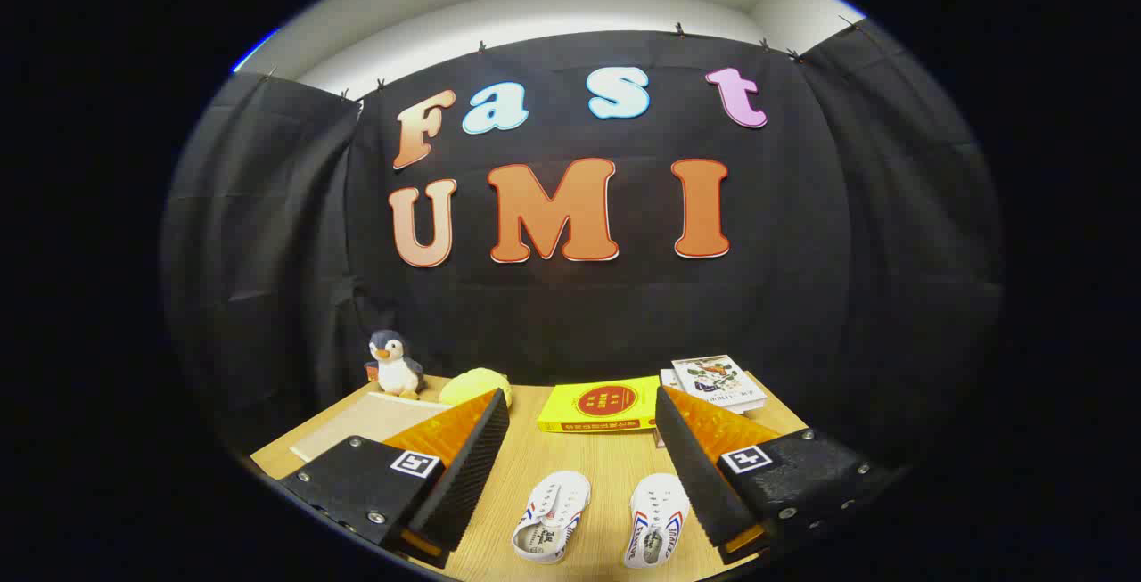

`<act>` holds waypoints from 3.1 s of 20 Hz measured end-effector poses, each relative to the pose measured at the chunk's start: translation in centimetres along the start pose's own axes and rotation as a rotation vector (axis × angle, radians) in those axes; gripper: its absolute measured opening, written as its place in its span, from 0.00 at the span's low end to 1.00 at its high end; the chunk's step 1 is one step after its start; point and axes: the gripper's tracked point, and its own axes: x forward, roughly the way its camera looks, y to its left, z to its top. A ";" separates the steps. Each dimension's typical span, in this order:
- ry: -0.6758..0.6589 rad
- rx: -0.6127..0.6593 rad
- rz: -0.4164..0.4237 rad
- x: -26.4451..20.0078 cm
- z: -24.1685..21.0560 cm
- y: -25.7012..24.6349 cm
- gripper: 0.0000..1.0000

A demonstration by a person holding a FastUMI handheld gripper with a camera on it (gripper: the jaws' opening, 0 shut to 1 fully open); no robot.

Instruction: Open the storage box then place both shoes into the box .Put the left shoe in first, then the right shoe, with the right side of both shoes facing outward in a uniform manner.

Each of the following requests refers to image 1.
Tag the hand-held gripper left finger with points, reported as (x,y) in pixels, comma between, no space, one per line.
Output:
(463,475)

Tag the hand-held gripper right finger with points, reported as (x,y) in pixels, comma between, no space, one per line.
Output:
(700,475)

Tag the white canvas shoe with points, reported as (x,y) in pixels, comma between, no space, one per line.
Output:
(551,515)
(658,520)

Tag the beige fabric storage box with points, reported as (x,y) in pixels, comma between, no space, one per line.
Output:
(365,422)

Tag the yellow bread-shaped plush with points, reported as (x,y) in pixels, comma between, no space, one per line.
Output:
(472,384)

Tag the white floral cover book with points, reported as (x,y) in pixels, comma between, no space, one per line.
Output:
(718,380)

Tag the yellow book with red circle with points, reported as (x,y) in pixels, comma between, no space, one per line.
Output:
(606,402)

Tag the penguin plush toy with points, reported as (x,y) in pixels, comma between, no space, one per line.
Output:
(397,368)

